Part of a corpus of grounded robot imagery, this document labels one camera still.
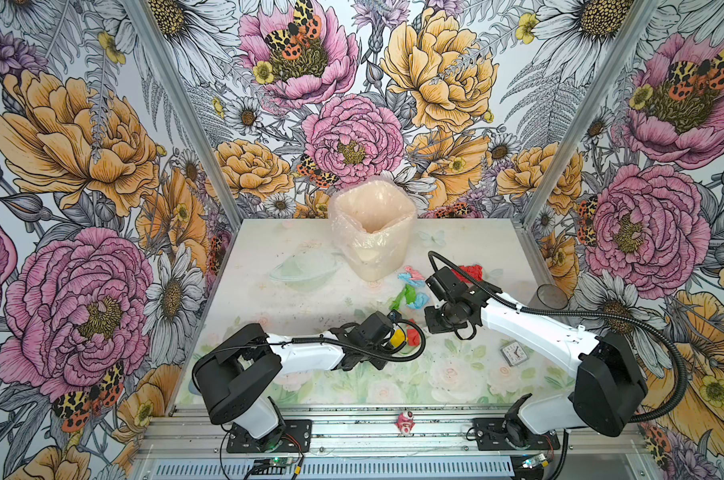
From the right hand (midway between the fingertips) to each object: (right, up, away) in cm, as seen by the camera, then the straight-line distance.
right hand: (435, 333), depth 83 cm
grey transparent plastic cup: (+35, +9, +6) cm, 37 cm away
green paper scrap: (-5, +9, +16) cm, 19 cm away
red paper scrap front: (-5, -3, +7) cm, 9 cm away
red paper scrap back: (+18, +15, +22) cm, 33 cm away
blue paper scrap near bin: (-5, +13, +22) cm, 26 cm away
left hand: (-14, -7, +5) cm, 16 cm away
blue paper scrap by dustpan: (-1, +7, +14) cm, 16 cm away
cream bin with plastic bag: (-17, +33, +24) cm, 44 cm away
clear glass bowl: (-40, +15, +26) cm, 50 cm away
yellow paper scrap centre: (-10, -3, +7) cm, 12 cm away
